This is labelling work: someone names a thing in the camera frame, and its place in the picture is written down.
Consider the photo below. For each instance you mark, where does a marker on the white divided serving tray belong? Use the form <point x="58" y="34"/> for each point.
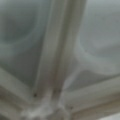
<point x="59" y="59"/>

